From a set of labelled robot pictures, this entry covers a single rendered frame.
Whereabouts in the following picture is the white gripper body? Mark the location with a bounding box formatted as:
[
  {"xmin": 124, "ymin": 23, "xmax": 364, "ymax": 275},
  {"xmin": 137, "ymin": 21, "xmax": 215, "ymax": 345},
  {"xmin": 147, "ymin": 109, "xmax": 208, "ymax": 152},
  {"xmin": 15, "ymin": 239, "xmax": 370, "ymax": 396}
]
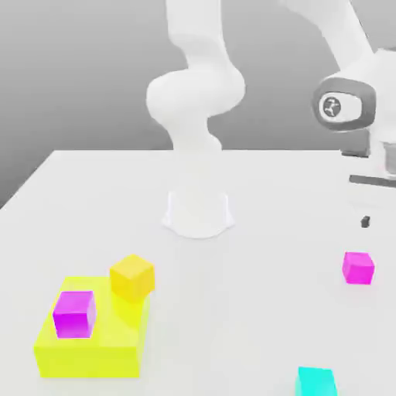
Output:
[{"xmin": 346, "ymin": 170, "xmax": 396, "ymax": 206}]

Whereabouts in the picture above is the small magenta cube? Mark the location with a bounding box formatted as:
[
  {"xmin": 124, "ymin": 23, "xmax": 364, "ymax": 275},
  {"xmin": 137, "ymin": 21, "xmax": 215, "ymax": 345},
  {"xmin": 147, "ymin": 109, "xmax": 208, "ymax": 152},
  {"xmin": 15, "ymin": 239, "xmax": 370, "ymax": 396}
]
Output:
[{"xmin": 341, "ymin": 251, "xmax": 376, "ymax": 285}]

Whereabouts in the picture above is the small cyan cube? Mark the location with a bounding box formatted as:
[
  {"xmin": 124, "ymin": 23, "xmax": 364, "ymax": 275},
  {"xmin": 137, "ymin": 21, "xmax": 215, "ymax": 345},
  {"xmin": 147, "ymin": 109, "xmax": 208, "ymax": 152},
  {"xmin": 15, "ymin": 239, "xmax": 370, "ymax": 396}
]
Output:
[{"xmin": 294, "ymin": 366, "xmax": 339, "ymax": 396}]

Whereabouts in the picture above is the small orange cube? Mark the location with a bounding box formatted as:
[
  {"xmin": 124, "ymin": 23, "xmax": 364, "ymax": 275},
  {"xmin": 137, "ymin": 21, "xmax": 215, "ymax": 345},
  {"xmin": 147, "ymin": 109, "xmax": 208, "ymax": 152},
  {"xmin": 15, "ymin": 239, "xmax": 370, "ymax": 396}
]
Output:
[{"xmin": 109, "ymin": 253, "xmax": 156, "ymax": 303}]

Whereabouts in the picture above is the small purple cube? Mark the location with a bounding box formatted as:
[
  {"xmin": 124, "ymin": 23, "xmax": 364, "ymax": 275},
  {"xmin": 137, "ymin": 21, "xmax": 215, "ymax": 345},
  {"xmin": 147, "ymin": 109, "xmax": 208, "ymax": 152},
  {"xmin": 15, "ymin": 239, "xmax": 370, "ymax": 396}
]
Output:
[{"xmin": 52, "ymin": 290, "xmax": 97, "ymax": 340}]

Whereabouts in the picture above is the large yellow box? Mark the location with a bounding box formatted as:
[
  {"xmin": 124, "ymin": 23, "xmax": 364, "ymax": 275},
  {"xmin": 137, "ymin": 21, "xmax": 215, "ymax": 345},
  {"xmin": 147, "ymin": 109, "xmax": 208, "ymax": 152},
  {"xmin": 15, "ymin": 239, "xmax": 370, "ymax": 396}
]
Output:
[{"xmin": 32, "ymin": 275, "xmax": 152, "ymax": 379}]

